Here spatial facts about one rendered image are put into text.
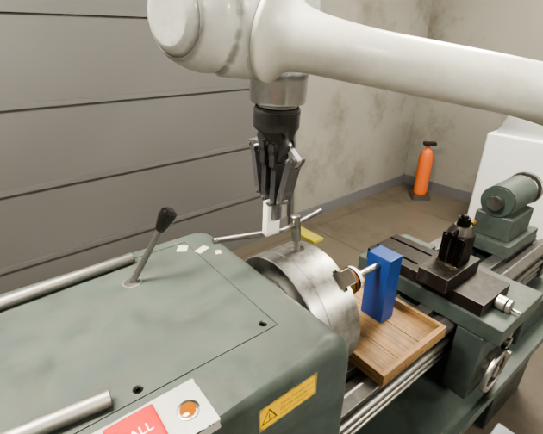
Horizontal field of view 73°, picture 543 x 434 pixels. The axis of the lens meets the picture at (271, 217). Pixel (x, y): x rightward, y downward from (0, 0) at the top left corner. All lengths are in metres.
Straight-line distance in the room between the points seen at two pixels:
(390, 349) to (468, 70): 0.86
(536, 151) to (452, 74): 3.25
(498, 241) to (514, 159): 1.98
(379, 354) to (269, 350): 0.59
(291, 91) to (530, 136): 3.24
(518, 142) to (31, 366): 3.54
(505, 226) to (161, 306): 1.44
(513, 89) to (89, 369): 0.63
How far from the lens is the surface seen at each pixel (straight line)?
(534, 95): 0.50
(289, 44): 0.39
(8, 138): 2.44
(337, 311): 0.81
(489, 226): 1.81
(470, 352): 1.38
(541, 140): 3.68
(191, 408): 0.53
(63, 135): 2.48
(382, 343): 1.17
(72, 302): 0.76
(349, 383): 1.09
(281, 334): 0.61
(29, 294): 0.79
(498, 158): 3.76
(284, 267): 0.80
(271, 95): 0.56
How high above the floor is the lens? 1.67
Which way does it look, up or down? 26 degrees down
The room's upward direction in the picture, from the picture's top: straight up
